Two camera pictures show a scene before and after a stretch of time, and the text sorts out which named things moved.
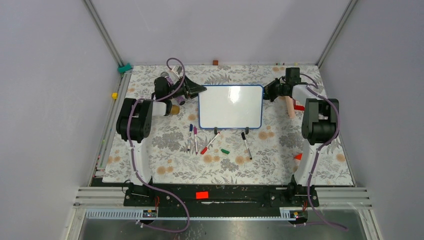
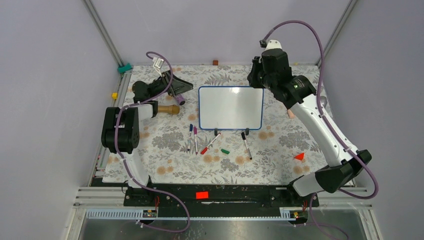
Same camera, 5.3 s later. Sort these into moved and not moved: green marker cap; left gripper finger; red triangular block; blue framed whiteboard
Moved: left gripper finger
Not moved: blue framed whiteboard; green marker cap; red triangular block
